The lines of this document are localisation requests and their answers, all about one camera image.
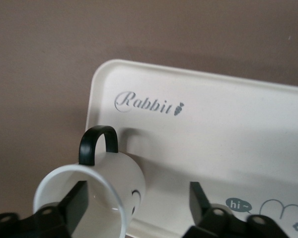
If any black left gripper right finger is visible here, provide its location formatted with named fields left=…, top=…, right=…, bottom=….
left=183, top=181, right=292, bottom=238

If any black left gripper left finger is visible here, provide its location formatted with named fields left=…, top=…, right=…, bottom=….
left=0, top=180, right=90, bottom=238

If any white smiley mug black handle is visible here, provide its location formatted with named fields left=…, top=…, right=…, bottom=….
left=33, top=125, right=147, bottom=238

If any cream rabbit print tray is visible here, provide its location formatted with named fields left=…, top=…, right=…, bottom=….
left=85, top=58, right=298, bottom=238

